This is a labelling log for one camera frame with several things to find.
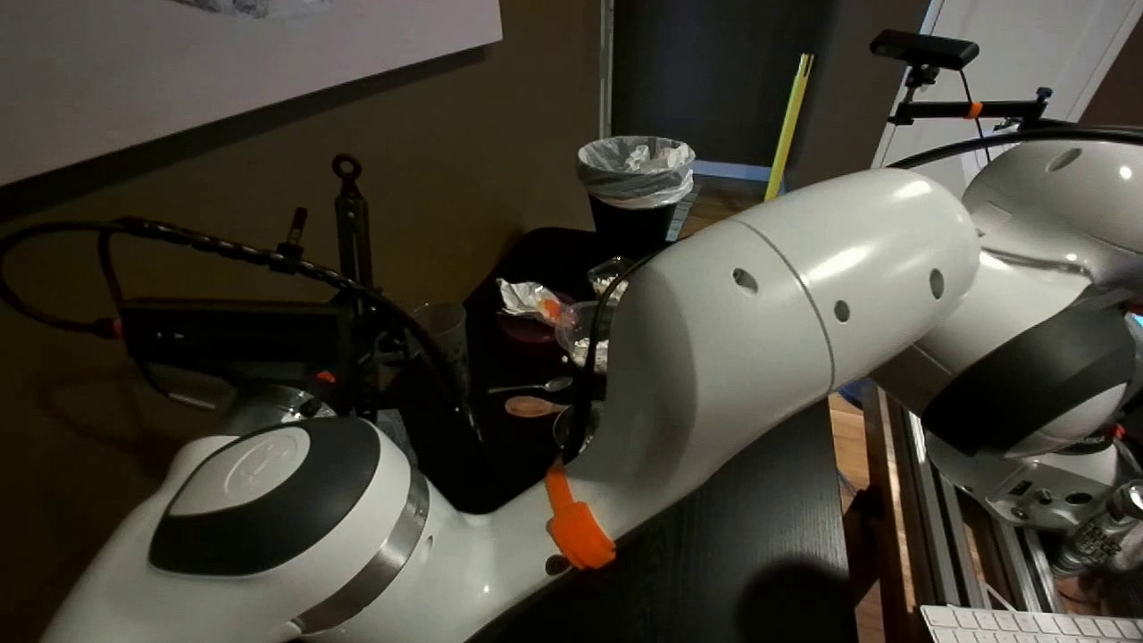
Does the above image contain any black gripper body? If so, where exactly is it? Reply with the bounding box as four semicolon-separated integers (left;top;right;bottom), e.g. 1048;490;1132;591
117;298;362;404

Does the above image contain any red bowl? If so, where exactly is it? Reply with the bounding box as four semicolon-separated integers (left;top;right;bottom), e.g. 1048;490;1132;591
487;310;579;386

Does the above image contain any crumpled white wrapper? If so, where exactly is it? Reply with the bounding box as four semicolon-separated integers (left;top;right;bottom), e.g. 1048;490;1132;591
493;276;574;329

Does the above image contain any wooden spoon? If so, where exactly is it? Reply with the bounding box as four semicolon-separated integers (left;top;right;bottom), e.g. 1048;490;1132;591
497;394;574;424

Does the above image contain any black trash bin white liner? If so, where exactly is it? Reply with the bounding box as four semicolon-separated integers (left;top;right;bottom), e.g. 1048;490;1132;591
574;131;699;261

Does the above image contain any yellow pole on black base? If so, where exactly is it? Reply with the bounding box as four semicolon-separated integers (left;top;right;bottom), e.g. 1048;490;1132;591
760;51;819;205

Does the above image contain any white keyboard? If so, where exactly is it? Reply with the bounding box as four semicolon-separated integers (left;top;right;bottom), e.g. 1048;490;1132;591
916;604;1143;643

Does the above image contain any white door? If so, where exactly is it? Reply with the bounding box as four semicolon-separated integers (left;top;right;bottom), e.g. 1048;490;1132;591
871;0;1143;170

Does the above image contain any black braided cable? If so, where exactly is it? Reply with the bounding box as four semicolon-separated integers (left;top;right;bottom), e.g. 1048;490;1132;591
0;214;628;481

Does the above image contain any white wall board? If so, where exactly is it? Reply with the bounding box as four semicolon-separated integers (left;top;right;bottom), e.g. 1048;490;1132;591
0;0;506;192

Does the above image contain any orange cable clip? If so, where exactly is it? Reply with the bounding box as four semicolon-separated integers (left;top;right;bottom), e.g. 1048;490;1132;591
544;466;623;570

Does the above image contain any aluminium profile frame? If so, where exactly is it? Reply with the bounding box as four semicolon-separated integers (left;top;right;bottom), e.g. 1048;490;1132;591
887;389;1143;616

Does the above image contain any black camera on stand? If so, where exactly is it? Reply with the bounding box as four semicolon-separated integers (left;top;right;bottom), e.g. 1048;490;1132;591
868;29;1059;130

